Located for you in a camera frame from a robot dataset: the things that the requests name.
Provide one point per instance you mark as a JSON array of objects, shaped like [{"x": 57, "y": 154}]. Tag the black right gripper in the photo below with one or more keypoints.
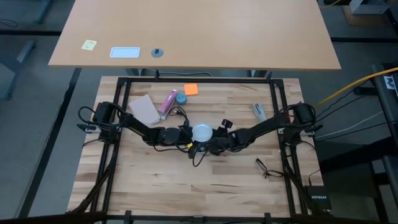
[{"x": 225, "y": 143}]

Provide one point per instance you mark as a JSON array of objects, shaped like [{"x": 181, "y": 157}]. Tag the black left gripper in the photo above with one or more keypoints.
[{"x": 186, "y": 136}]

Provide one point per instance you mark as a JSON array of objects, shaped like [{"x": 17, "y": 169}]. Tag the white lightbulb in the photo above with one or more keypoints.
[{"x": 202, "y": 133}]

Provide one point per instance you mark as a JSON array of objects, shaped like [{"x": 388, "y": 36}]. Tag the chrome lamp socket base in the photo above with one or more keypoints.
[{"x": 202, "y": 147}]

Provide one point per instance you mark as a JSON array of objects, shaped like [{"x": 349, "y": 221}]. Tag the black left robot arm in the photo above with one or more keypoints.
[{"x": 140, "y": 124}]

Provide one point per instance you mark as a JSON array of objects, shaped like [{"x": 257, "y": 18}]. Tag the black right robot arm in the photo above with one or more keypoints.
[{"x": 267, "y": 124}]

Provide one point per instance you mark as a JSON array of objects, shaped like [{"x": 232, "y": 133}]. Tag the blue tape roll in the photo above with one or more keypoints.
[{"x": 181, "y": 99}]

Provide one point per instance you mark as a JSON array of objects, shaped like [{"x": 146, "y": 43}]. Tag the orange sticky note pad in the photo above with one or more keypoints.
[{"x": 191, "y": 89}]

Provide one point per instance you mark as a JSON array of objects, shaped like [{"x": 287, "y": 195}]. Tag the black eyeglasses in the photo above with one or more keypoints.
[{"x": 266, "y": 173}]

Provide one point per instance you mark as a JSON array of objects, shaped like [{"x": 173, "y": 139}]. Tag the light brown wooden desk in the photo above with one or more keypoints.
[{"x": 199, "y": 31}]

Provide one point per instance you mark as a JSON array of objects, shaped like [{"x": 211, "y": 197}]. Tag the white rectangular card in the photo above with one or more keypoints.
[{"x": 125, "y": 52}]

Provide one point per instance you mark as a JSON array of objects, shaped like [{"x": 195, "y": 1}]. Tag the yellow sticky note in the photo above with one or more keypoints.
[{"x": 89, "y": 45}]

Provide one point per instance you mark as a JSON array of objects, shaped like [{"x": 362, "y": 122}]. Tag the black power adapter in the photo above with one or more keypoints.
[{"x": 365, "y": 91}]

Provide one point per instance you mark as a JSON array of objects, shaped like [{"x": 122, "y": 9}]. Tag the brown board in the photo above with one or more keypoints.
[{"x": 351, "y": 20}]

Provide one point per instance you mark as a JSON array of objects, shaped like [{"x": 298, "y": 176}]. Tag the white printed card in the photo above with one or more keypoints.
[{"x": 389, "y": 82}]

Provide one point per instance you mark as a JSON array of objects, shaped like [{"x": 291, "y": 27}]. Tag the grey box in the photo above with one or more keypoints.
[{"x": 370, "y": 7}]

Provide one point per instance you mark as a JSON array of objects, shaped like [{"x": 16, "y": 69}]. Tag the grey table leg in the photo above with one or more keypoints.
[{"x": 18, "y": 65}]

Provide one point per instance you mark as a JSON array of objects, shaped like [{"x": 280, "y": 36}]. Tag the black aluminium table frame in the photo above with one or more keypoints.
[{"x": 199, "y": 80}]

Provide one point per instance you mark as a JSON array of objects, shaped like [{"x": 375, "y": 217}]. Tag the black Netgear network switch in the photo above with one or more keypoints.
[{"x": 318, "y": 197}]

